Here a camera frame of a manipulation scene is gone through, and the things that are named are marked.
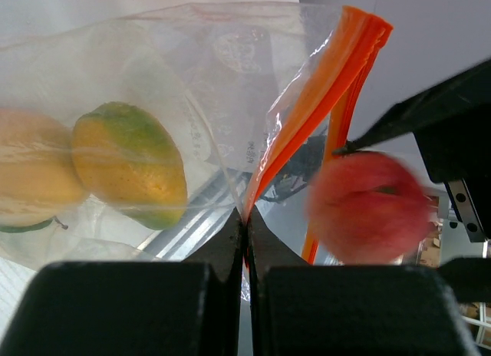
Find yellow orange with leaf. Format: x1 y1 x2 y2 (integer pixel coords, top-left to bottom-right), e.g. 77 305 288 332
1 107 89 233

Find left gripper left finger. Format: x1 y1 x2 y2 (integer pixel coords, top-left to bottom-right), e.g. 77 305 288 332
1 212 244 355

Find aluminium mounting rail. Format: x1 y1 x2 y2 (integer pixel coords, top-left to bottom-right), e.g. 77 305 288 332
137 168 252 262

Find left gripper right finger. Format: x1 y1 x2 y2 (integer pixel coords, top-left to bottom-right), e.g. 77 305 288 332
246 210 479 355

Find clear orange-zip bag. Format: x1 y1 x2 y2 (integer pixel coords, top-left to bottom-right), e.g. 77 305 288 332
0 2 395 272

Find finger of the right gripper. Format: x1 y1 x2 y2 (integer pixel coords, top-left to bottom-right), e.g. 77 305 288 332
332 59 490 156
437 257 491 303

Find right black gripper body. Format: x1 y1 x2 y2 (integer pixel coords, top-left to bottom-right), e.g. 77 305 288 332
414 106 490 242

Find pink peach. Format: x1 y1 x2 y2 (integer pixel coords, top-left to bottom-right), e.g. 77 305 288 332
306 151 430 265

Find yellow-green mango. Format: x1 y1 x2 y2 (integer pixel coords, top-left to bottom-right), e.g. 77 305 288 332
71 102 187 230

